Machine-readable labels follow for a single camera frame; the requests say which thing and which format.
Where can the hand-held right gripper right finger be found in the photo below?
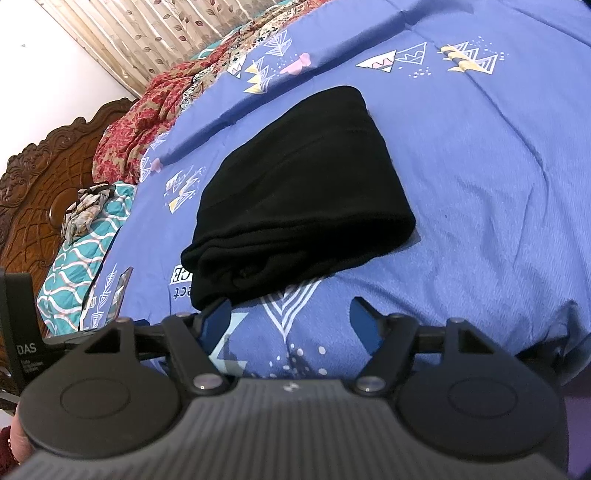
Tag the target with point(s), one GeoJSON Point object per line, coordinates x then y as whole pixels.
{"type": "Point", "coordinates": [365, 330]}

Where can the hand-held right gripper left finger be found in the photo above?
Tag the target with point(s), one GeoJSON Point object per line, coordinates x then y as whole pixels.
{"type": "Point", "coordinates": [216, 323]}

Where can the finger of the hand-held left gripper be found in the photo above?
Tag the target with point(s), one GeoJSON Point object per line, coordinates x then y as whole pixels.
{"type": "Point", "coordinates": [62, 342]}

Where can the black pants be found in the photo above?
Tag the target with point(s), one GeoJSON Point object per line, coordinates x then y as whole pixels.
{"type": "Point", "coordinates": [300, 194]}

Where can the person's left forearm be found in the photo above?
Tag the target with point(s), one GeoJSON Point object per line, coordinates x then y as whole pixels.
{"type": "Point", "coordinates": [21, 434]}

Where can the teal wave pattern pillow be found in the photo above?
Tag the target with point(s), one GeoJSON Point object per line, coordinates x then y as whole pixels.
{"type": "Point", "coordinates": [78, 272]}

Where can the black and white floral cloth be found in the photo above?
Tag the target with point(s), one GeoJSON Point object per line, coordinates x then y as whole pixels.
{"type": "Point", "coordinates": [87, 210]}

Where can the carved wooden headboard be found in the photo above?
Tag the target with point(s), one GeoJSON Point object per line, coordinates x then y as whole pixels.
{"type": "Point", "coordinates": [41, 184]}

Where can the blue triangle print bedsheet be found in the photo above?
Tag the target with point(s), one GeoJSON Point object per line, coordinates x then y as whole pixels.
{"type": "Point", "coordinates": [461, 184]}

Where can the red floral patterned blanket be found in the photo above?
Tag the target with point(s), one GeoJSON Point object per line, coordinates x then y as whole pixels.
{"type": "Point", "coordinates": [129, 124]}

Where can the cream leaf print curtain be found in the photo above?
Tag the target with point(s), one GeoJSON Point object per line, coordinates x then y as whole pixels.
{"type": "Point", "coordinates": [138, 41]}

